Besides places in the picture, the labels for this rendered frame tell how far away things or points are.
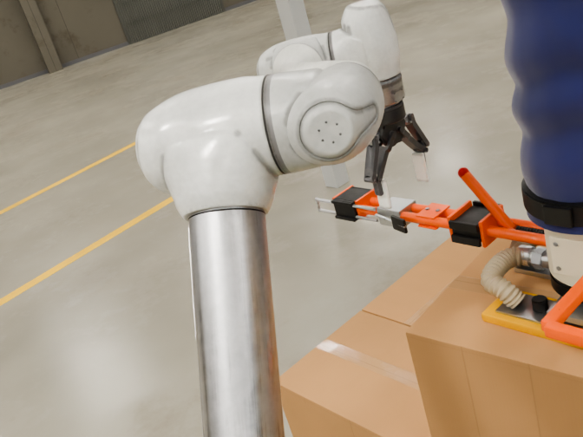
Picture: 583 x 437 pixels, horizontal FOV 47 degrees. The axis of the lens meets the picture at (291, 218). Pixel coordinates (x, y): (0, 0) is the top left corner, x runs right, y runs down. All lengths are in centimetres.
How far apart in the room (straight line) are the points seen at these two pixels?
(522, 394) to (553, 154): 45
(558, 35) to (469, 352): 59
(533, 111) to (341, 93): 43
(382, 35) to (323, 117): 61
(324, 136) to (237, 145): 11
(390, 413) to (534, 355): 63
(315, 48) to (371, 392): 96
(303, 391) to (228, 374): 116
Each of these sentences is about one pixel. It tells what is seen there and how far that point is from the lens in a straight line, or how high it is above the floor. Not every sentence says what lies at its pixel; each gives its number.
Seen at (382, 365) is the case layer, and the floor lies 54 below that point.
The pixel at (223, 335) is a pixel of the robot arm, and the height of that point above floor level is 132.
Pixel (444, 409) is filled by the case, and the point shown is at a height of 76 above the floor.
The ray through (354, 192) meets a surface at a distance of 167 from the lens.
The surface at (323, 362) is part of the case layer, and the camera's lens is 205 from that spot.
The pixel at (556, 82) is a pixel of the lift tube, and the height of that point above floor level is 141.
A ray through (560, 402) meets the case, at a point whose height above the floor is 87.
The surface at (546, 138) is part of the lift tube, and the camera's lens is 116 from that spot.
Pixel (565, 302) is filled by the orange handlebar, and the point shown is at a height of 108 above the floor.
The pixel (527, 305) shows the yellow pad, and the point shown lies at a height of 97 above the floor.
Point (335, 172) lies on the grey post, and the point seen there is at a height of 11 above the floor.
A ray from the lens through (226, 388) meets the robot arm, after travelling 82.
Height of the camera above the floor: 175
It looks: 24 degrees down
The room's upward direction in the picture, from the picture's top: 17 degrees counter-clockwise
